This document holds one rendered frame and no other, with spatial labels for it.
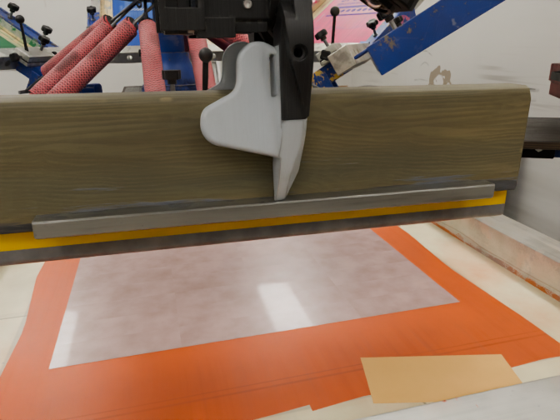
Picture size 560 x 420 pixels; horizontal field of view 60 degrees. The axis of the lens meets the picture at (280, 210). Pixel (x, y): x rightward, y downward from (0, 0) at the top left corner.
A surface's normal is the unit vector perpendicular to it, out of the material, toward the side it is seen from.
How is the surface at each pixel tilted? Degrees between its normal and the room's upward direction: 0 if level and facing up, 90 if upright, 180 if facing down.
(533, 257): 90
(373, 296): 0
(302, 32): 82
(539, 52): 90
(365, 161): 90
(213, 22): 90
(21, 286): 0
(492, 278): 0
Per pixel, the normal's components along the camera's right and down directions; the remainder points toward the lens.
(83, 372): -0.01, -0.95
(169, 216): 0.26, 0.32
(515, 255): -0.97, 0.10
